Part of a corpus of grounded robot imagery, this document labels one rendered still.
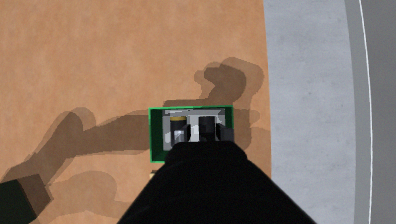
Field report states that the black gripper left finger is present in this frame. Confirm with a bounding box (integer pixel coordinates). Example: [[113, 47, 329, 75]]
[[174, 124, 191, 144]]

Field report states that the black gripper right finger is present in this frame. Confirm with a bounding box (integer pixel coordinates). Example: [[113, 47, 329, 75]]
[[216, 123, 234, 142]]

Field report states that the black battery with yellow end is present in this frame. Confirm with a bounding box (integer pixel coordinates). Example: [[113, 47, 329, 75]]
[[198, 116, 215, 141], [170, 116, 187, 147]]

